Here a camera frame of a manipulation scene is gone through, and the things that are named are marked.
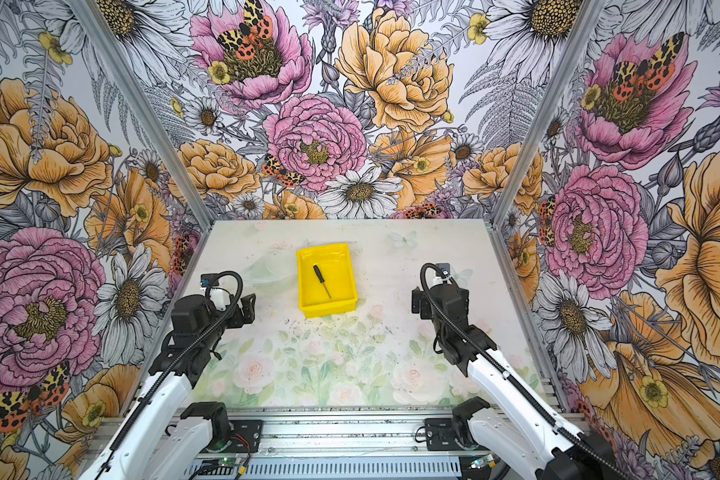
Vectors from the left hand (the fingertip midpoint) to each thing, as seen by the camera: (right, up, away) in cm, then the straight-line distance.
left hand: (238, 306), depth 83 cm
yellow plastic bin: (+24, +10, +25) cm, 36 cm away
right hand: (+53, +3, 0) cm, 54 cm away
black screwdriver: (+18, +8, +23) cm, 30 cm away
